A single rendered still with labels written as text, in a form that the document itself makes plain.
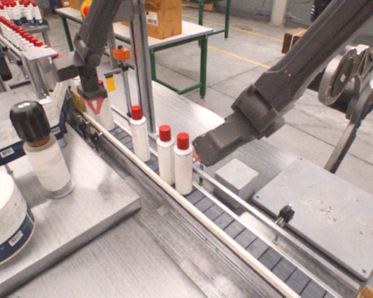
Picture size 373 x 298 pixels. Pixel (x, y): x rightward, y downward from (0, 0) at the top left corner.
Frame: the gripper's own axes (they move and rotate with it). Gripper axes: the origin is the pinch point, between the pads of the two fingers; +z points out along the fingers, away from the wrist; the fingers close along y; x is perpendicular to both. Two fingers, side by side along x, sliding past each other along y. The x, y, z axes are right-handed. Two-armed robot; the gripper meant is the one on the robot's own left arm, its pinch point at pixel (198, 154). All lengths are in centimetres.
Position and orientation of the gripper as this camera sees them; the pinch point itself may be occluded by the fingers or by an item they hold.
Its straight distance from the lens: 66.0
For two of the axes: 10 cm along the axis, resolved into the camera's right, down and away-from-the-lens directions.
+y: -7.3, 4.2, -5.4
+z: -4.5, 3.0, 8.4
